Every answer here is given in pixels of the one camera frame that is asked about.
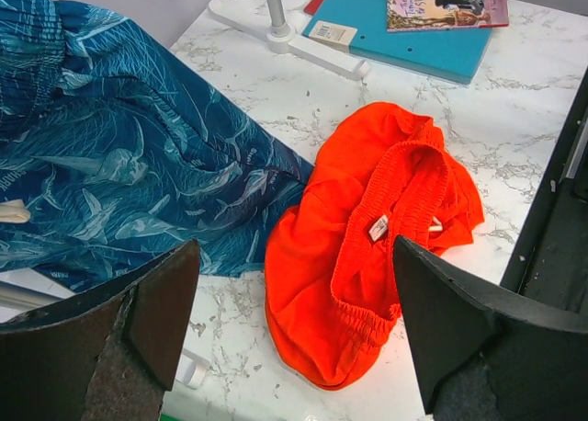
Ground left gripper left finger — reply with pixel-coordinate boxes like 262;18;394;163
1;241;200;420

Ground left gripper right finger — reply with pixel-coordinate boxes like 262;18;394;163
392;236;587;420

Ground orange shorts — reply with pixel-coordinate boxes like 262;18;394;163
264;102;484;391

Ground blue patterned shorts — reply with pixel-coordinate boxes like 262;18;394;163
1;0;313;292

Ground pink illustrated book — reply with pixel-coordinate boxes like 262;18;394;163
387;0;509;32

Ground silver clothes rack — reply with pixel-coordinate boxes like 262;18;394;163
208;0;370;81

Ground teal folder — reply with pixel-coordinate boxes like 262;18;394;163
303;0;492;84

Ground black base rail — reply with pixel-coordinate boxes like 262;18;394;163
500;77;587;316

